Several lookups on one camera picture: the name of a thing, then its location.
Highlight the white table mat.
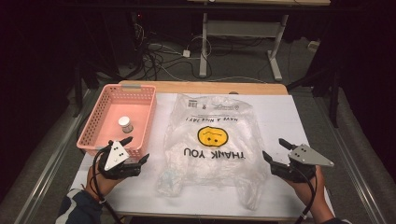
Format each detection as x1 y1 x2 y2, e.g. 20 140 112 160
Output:
69 92 336 219

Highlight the black stand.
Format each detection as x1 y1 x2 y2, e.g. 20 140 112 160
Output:
72 63 101 119

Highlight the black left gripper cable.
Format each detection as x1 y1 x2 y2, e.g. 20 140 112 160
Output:
92 146 125 224

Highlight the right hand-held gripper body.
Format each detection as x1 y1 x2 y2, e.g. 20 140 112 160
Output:
270 143 335 184

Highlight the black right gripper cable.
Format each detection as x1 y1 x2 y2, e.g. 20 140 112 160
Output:
290 166 317 224

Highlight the metal frame rail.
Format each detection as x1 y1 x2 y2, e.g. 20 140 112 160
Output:
12 88 94 224
317 92 390 224

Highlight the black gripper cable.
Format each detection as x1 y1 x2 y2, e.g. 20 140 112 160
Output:
92 146 125 224
290 166 317 224

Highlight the tangle of floor cables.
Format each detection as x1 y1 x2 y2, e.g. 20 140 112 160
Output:
124 12 219 82

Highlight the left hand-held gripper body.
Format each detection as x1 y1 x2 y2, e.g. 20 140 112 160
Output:
97 140 142 181

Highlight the pink plastic basket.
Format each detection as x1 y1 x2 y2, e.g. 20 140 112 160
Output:
76 83 157 158

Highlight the white metal-framed desk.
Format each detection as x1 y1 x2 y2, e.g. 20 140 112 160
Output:
186 0 332 82

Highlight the clear plastic bag yellow face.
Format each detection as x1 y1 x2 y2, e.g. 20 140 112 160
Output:
155 93 270 211

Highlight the person's right hand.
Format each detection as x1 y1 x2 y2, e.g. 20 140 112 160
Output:
283 164 325 204

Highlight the small white-lidded jar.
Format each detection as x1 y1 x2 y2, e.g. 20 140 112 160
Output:
118 116 134 133

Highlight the person's left hand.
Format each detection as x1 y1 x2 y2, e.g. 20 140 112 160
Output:
85 162 126 200

